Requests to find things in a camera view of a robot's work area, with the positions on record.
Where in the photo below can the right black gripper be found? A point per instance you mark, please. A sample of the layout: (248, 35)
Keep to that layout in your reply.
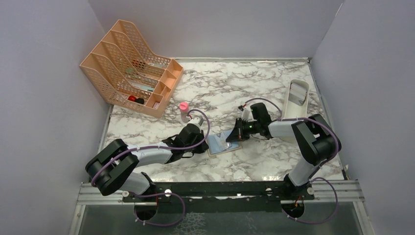
(238, 132)

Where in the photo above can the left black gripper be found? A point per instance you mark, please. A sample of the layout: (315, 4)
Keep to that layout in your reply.
(202, 147)

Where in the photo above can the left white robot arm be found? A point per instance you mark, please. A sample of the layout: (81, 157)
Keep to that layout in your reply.
(112, 168)

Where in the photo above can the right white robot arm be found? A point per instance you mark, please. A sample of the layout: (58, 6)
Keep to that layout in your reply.
(317, 142)

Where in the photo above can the pink capped small bottle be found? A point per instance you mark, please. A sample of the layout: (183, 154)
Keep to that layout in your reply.
(184, 109)

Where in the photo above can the white oblong tray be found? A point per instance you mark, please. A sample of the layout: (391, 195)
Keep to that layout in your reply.
(292, 110)

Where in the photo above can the black round object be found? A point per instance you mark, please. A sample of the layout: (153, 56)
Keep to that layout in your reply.
(140, 100)

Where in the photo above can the red round object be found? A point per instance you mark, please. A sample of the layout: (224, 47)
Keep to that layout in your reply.
(132, 98)

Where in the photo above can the peach mesh file organizer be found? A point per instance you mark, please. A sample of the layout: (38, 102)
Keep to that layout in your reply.
(122, 64)

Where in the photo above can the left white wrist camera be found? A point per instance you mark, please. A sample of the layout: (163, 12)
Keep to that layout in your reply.
(197, 121)

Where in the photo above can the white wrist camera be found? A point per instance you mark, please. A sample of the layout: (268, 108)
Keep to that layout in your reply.
(246, 114)
(197, 121)

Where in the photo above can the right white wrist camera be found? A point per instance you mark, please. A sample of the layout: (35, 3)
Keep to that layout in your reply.
(246, 114)

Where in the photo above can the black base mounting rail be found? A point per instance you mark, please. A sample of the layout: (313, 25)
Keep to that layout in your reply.
(215, 197)

